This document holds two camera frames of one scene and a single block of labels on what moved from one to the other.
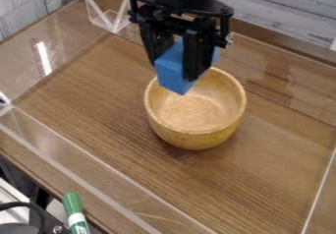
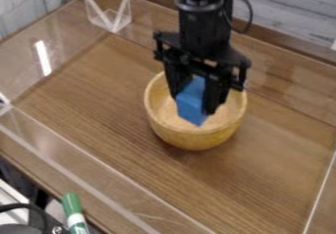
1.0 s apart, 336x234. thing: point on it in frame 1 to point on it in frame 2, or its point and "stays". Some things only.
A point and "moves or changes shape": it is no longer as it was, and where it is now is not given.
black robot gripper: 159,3 to 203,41
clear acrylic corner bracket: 111,21 stays
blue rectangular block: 171,68 moves or changes shape
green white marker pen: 78,222 stays
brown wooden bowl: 202,119 stays
